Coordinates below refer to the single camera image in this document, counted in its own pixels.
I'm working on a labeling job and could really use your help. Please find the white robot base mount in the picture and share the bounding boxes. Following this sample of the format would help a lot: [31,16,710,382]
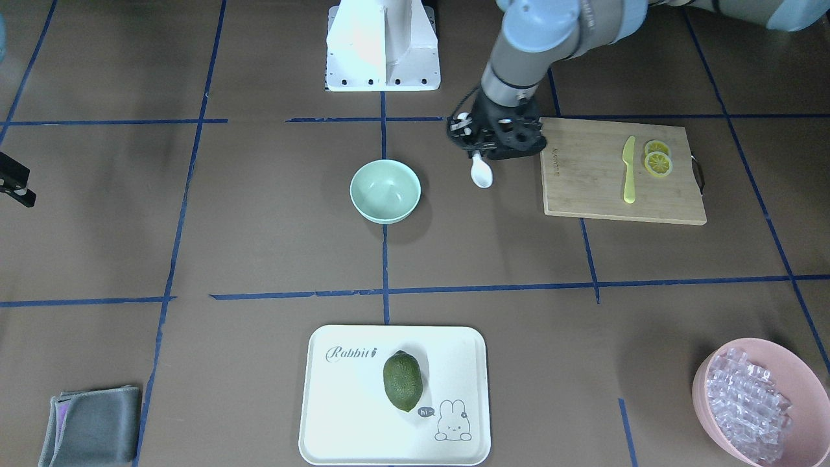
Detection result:
[324,1,442,92]

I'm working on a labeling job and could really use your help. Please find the bamboo cutting board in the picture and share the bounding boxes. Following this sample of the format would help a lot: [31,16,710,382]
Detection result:
[541,117,707,226]

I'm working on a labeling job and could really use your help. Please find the clear ice cubes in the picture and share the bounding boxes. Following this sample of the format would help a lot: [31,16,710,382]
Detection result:
[705,348,792,465]

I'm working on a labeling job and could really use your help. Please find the white plastic spoon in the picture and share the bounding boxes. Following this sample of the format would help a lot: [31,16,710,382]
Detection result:
[456,112,494,189]

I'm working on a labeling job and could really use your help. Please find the lower lemon slice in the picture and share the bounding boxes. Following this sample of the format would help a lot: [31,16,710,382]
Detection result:
[644,151,674,178]

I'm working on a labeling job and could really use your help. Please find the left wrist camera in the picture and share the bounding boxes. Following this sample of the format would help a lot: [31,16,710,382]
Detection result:
[485,117,547,160]

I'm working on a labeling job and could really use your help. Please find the green bowl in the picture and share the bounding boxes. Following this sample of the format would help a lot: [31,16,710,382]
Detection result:
[349,160,423,225]

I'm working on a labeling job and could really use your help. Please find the grey folded cloth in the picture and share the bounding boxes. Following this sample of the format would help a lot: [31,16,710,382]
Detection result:
[38,385,141,466]

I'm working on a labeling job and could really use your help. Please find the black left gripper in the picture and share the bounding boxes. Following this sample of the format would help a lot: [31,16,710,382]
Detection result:
[447,92,541,158]

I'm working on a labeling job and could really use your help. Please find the pink bowl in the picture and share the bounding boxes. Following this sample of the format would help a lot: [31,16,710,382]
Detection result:
[691,338,829,466]

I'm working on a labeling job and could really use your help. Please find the green avocado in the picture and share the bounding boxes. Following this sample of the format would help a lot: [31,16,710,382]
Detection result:
[382,350,423,412]

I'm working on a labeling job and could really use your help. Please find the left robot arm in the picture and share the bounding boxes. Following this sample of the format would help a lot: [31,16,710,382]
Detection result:
[445,1,658,160]

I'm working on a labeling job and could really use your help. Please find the white rabbit tray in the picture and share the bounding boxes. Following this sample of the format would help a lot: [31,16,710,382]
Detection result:
[298,325,492,466]

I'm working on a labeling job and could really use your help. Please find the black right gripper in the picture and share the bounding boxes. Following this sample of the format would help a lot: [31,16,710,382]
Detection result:
[0,152,38,208]

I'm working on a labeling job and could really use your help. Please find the yellow plastic knife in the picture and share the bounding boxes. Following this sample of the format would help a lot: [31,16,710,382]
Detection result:
[621,136,635,204]

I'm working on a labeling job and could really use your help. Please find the metal cutting board handle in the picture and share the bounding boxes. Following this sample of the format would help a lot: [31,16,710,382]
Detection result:
[691,153,706,196]

